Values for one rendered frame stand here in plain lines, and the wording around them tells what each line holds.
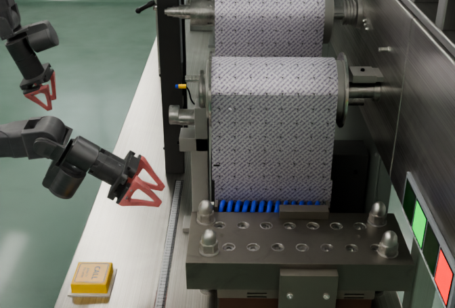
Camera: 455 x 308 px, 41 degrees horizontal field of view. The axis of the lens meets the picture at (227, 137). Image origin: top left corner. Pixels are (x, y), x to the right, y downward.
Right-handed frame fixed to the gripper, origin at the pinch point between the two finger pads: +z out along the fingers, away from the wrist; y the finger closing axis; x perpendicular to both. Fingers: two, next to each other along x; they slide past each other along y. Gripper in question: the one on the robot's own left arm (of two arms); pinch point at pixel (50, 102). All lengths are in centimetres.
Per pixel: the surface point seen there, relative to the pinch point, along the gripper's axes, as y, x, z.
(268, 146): -50, -57, 2
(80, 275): -61, -14, 11
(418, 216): -79, -77, 3
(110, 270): -59, -19, 13
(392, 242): -69, -73, 16
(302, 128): -50, -64, 1
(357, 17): -21, -82, -5
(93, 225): -40.4, -12.1, 14.9
